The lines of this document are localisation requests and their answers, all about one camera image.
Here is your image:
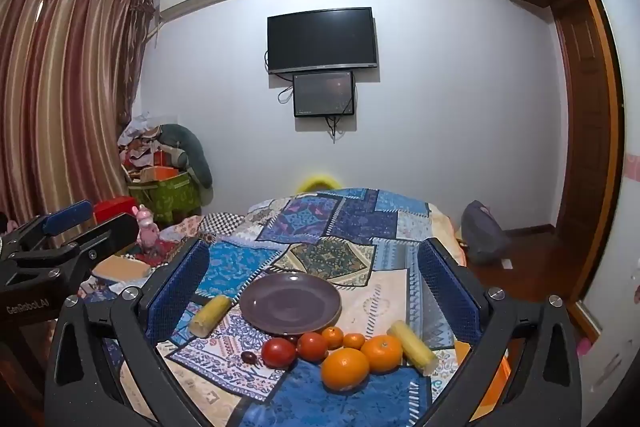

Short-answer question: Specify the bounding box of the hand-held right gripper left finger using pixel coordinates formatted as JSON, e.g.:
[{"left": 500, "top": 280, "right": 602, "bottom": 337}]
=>
[{"left": 45, "top": 237, "right": 211, "bottom": 427}]

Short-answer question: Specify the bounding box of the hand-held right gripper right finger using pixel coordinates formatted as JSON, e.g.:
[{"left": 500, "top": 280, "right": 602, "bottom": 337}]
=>
[{"left": 417, "top": 237, "right": 583, "bottom": 427}]

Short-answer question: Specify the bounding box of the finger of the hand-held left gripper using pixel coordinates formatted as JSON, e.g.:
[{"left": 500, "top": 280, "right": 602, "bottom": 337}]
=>
[
  {"left": 5, "top": 201, "right": 94, "bottom": 253},
  {"left": 12, "top": 213, "right": 140, "bottom": 280}
]

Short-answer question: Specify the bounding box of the yellow corn cob piece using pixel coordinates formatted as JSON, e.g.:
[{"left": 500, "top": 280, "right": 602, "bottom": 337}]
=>
[
  {"left": 189, "top": 295, "right": 232, "bottom": 338},
  {"left": 387, "top": 320, "right": 439, "bottom": 375}
]

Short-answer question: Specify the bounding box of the orange with white sticker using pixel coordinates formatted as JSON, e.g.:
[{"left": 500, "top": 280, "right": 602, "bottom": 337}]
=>
[{"left": 361, "top": 335, "right": 404, "bottom": 375}]

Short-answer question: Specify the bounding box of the purple round plate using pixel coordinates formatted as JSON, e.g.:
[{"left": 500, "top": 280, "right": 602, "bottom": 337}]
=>
[{"left": 239, "top": 272, "right": 343, "bottom": 336}]

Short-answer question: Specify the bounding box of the red tomato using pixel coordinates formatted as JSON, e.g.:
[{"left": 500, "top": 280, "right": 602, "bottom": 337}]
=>
[
  {"left": 296, "top": 332, "right": 329, "bottom": 363},
  {"left": 261, "top": 337, "right": 297, "bottom": 369}
]

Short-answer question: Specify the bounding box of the large plain orange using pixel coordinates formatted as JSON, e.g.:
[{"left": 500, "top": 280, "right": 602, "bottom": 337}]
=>
[{"left": 320, "top": 347, "right": 371, "bottom": 392}]

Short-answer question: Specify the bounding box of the tan flat board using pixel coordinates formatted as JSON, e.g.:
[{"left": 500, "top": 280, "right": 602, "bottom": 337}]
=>
[{"left": 92, "top": 255, "right": 151, "bottom": 283}]

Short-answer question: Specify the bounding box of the red lidded box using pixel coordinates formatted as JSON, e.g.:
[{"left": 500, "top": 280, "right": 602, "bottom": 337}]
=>
[{"left": 92, "top": 196, "right": 138, "bottom": 224}]

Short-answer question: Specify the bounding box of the pink toy figure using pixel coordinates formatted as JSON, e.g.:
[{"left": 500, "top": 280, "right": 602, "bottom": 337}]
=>
[{"left": 136, "top": 204, "right": 162, "bottom": 253}]

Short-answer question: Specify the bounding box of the grey bag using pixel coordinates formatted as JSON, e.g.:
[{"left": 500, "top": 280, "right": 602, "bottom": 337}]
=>
[{"left": 460, "top": 200, "right": 511, "bottom": 265}]

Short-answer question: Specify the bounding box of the green storage box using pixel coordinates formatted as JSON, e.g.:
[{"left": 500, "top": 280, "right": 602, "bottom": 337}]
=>
[{"left": 129, "top": 171, "right": 203, "bottom": 223}]

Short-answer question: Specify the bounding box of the orange cardboard box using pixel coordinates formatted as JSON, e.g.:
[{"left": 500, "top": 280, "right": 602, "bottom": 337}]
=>
[{"left": 140, "top": 164, "right": 188, "bottom": 182}]

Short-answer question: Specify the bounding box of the orange bed sheet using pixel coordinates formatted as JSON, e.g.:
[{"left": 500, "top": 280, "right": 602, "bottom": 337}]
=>
[{"left": 480, "top": 342, "right": 511, "bottom": 413}]

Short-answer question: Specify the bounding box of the pile of crumpled cloths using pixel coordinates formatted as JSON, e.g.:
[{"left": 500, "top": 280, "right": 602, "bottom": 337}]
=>
[{"left": 117, "top": 112, "right": 166, "bottom": 170}]

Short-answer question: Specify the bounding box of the grey green plush toy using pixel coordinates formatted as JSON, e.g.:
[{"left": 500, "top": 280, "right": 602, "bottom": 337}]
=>
[{"left": 160, "top": 123, "right": 213, "bottom": 188}]

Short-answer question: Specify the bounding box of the striped brown curtain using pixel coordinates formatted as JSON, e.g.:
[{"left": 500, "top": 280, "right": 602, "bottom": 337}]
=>
[{"left": 0, "top": 0, "right": 156, "bottom": 228}]

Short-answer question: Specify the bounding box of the patchwork printed blanket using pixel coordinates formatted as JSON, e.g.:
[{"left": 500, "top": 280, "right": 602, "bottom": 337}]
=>
[{"left": 102, "top": 187, "right": 511, "bottom": 427}]

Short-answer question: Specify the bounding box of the wooden door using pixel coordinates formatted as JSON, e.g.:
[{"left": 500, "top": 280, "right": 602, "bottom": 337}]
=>
[{"left": 552, "top": 0, "right": 618, "bottom": 300}]

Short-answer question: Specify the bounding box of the white sliding door panel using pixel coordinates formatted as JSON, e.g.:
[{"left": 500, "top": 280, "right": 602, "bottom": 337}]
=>
[{"left": 570, "top": 0, "right": 640, "bottom": 358}]

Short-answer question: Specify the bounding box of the small black wall monitor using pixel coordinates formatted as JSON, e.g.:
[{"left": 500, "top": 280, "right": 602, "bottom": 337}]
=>
[{"left": 292, "top": 71, "right": 356, "bottom": 118}]

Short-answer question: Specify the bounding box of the black wall television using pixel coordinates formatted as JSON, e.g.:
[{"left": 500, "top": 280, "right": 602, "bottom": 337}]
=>
[{"left": 266, "top": 7, "right": 377, "bottom": 75}]

